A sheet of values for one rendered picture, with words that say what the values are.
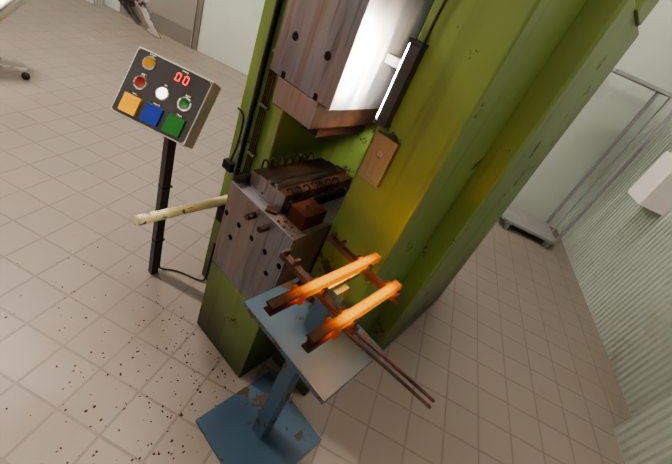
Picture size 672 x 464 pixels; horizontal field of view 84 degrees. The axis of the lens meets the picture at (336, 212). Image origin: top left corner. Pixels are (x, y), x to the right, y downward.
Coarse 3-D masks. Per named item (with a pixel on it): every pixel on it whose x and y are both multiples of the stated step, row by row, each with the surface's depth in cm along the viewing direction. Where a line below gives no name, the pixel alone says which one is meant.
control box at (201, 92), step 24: (144, 48) 147; (144, 72) 147; (168, 72) 146; (192, 72) 146; (120, 96) 148; (144, 96) 147; (168, 96) 146; (192, 96) 146; (216, 96) 152; (192, 120) 146; (192, 144) 152
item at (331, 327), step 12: (384, 288) 110; (396, 288) 112; (372, 300) 104; (384, 300) 109; (348, 312) 97; (360, 312) 99; (324, 324) 90; (336, 324) 92; (348, 324) 96; (312, 336) 86; (324, 336) 90; (336, 336) 91; (312, 348) 88
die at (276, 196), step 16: (320, 160) 175; (256, 176) 146; (272, 176) 146; (288, 176) 148; (320, 176) 158; (336, 176) 165; (272, 192) 142; (288, 192) 141; (304, 192) 146; (320, 192) 155
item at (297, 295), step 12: (348, 264) 113; (360, 264) 115; (372, 264) 119; (324, 276) 105; (336, 276) 106; (348, 276) 111; (300, 288) 98; (312, 288) 99; (276, 300) 91; (288, 300) 92; (300, 300) 96; (276, 312) 91
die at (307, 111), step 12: (276, 84) 128; (288, 84) 124; (276, 96) 129; (288, 96) 126; (300, 96) 122; (288, 108) 127; (300, 108) 123; (312, 108) 120; (324, 108) 122; (300, 120) 125; (312, 120) 121; (324, 120) 126; (336, 120) 131; (348, 120) 137; (360, 120) 143; (372, 120) 150
